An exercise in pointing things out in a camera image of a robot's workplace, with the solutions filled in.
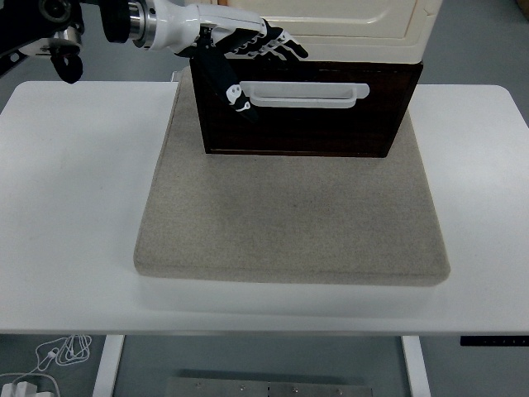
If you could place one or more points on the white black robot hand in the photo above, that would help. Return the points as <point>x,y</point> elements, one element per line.
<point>182,25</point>

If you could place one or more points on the dark brown wooden drawer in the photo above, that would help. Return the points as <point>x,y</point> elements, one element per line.
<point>310,132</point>

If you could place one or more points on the dark brown drawer housing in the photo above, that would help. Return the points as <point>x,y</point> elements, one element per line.
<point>351,65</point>

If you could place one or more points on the beige fabric mat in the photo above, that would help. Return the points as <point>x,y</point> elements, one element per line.
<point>289,227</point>

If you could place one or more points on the white table leg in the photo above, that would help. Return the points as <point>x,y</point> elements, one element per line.
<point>415,364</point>
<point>108,364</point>

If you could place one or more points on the grey metal plate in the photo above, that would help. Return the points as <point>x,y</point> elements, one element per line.
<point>268,388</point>

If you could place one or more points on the white power adapter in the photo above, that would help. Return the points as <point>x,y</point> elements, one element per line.
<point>25,388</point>

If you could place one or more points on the black table control panel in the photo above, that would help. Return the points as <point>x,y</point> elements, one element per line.
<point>496,341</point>

